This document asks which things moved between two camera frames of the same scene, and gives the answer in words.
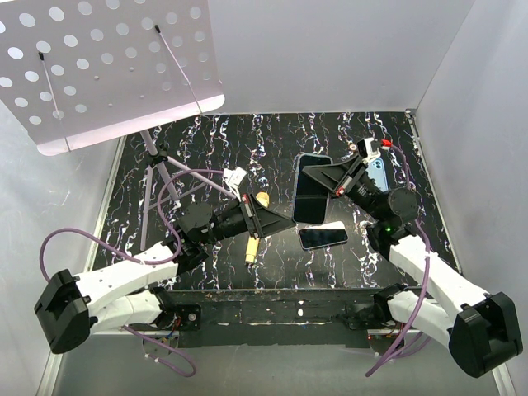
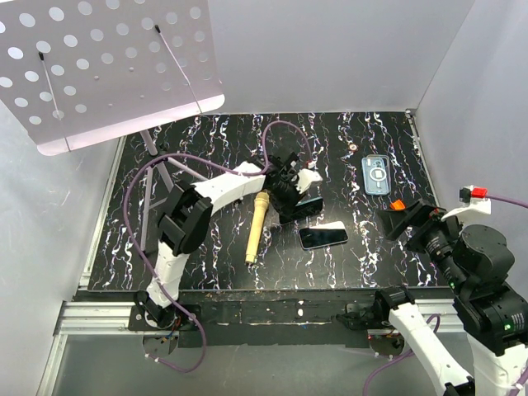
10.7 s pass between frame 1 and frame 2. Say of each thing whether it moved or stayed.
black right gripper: moved
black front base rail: stayed
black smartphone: stayed
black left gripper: moved
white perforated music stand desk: stayed
